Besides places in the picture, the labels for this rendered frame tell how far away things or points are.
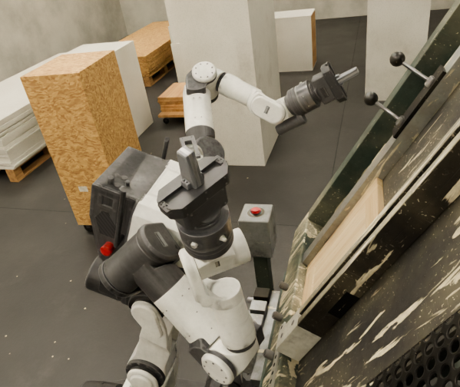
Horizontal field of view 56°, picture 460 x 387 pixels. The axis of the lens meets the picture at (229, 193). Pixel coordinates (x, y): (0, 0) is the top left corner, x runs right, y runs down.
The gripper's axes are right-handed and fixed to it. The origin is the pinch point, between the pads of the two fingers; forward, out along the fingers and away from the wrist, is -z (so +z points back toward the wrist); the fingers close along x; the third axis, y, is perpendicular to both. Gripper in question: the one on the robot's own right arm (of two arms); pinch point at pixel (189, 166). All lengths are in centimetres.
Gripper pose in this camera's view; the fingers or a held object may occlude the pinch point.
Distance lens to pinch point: 62.5
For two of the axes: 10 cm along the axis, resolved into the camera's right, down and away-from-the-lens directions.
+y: 6.9, 4.8, -5.4
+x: 7.1, -5.8, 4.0
